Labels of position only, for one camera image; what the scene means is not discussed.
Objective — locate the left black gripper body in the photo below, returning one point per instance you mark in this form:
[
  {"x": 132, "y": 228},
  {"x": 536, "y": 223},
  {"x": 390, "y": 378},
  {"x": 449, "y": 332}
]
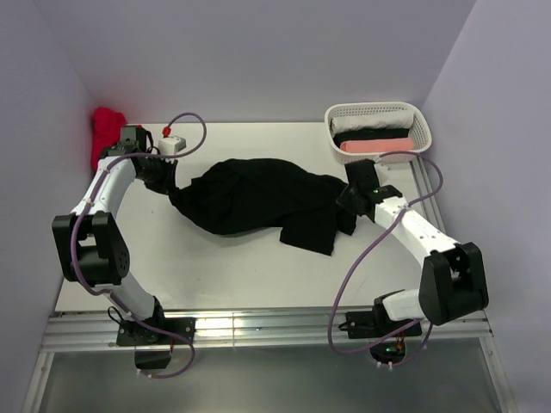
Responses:
[{"x": 157, "y": 173}]

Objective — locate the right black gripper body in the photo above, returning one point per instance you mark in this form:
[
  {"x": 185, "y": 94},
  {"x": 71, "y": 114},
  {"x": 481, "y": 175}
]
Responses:
[{"x": 347, "y": 199}]

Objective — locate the black t-shirt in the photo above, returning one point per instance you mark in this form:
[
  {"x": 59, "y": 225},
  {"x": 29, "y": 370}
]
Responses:
[
  {"x": 244, "y": 195},
  {"x": 367, "y": 134}
]

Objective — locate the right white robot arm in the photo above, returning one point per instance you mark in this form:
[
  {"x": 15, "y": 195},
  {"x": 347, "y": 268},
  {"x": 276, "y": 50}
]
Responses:
[{"x": 453, "y": 277}]

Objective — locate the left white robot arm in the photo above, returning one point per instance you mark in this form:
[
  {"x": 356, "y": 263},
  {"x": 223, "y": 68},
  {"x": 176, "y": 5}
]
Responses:
[{"x": 91, "y": 249}]

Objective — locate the rolled black t-shirt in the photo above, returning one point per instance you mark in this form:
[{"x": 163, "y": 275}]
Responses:
[{"x": 367, "y": 134}]

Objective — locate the rolled pink t-shirt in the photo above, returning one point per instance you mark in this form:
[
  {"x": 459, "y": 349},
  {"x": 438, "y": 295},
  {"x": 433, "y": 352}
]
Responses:
[{"x": 377, "y": 145}]

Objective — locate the rolled white t-shirt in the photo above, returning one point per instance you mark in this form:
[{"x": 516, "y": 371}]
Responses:
[{"x": 388, "y": 120}]

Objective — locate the red t-shirt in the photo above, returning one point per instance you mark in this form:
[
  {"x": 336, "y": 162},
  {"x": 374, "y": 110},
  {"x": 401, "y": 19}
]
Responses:
[{"x": 106, "y": 130}]

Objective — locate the white plastic basket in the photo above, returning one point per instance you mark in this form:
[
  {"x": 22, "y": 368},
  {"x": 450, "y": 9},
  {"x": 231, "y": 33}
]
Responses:
[{"x": 419, "y": 132}]

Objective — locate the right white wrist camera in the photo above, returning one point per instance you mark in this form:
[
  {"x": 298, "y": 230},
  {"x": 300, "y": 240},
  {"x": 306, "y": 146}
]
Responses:
[{"x": 383, "y": 167}]

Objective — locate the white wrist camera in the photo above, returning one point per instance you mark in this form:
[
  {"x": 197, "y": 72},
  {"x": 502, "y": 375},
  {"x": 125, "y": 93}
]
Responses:
[
  {"x": 383, "y": 167},
  {"x": 171, "y": 146}
]

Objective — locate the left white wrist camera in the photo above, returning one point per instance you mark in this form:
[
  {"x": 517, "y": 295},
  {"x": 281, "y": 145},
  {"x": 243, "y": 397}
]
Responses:
[{"x": 171, "y": 146}]

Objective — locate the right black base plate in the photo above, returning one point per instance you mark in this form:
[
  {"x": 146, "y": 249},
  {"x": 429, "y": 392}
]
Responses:
[{"x": 367, "y": 324}]

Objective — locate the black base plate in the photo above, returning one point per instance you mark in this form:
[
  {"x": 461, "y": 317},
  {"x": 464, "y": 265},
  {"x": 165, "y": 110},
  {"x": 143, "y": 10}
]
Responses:
[
  {"x": 367, "y": 324},
  {"x": 152, "y": 350}
]

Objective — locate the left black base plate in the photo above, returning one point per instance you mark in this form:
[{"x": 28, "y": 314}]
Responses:
[{"x": 152, "y": 350}]

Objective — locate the aluminium mounting rail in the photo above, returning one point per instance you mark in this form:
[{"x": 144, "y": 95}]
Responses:
[{"x": 94, "y": 331}]

